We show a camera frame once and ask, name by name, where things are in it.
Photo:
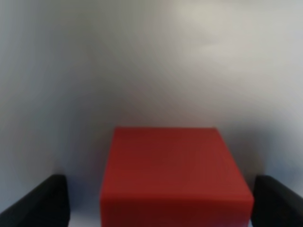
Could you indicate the red cube block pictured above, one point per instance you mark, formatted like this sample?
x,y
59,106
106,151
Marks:
x,y
172,177

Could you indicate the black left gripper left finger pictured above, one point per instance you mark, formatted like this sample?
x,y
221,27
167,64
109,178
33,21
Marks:
x,y
45,206

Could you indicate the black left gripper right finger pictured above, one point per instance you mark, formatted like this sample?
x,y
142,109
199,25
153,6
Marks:
x,y
275,205

